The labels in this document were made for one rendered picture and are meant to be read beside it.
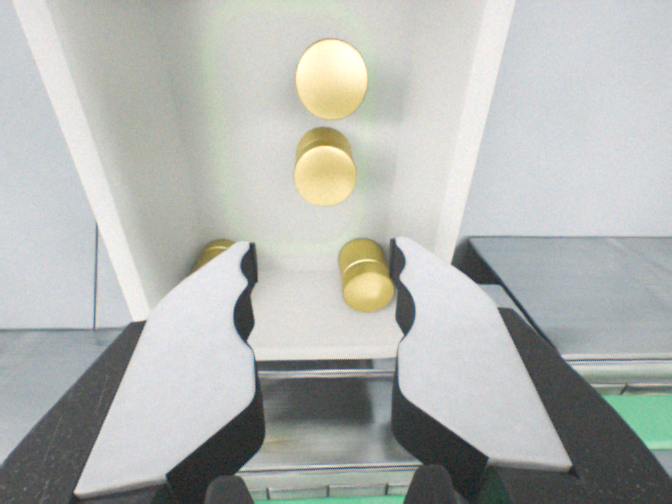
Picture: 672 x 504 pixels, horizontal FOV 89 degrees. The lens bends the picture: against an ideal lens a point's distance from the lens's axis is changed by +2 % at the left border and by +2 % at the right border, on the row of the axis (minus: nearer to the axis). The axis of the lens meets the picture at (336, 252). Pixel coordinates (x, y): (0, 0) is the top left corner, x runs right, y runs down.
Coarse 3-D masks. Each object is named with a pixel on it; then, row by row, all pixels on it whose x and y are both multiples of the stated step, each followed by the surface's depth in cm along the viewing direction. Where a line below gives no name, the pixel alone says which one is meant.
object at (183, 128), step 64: (64, 0) 12; (128, 0) 16; (192, 0) 17; (256, 0) 17; (320, 0) 18; (384, 0) 18; (448, 0) 15; (512, 0) 12; (64, 64) 12; (128, 64) 16; (192, 64) 19; (256, 64) 19; (384, 64) 19; (448, 64) 15; (64, 128) 14; (128, 128) 16; (192, 128) 20; (256, 128) 21; (384, 128) 21; (448, 128) 15; (128, 192) 16; (192, 192) 22; (256, 192) 23; (384, 192) 23; (448, 192) 16; (128, 256) 17; (192, 256) 23; (320, 256) 26; (448, 256) 18; (256, 320) 22; (320, 320) 22; (384, 320) 22
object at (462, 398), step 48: (432, 288) 9; (480, 288) 9; (432, 336) 8; (480, 336) 8; (432, 384) 7; (480, 384) 7; (528, 384) 7; (432, 432) 6; (480, 432) 6; (528, 432) 6; (480, 480) 6
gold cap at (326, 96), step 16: (320, 48) 15; (336, 48) 15; (352, 48) 15; (304, 64) 15; (320, 64) 15; (336, 64) 15; (352, 64) 15; (304, 80) 15; (320, 80) 15; (336, 80) 16; (352, 80) 16; (304, 96) 16; (320, 96) 16; (336, 96) 16; (352, 96) 16; (320, 112) 16; (336, 112) 16; (352, 112) 16
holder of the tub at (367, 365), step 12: (264, 360) 27; (276, 360) 27; (288, 360) 27; (300, 360) 27; (312, 360) 27; (324, 360) 27; (336, 360) 27; (348, 360) 27; (360, 360) 28; (372, 360) 28; (384, 360) 28; (264, 372) 26; (276, 372) 26; (288, 372) 26; (300, 372) 27; (312, 372) 27; (324, 372) 27; (336, 372) 27; (348, 372) 27; (360, 372) 27; (372, 372) 27
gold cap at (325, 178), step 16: (320, 128) 20; (304, 144) 19; (320, 144) 17; (336, 144) 18; (304, 160) 17; (320, 160) 17; (336, 160) 17; (352, 160) 18; (304, 176) 18; (320, 176) 18; (336, 176) 18; (352, 176) 18; (304, 192) 18; (320, 192) 18; (336, 192) 18
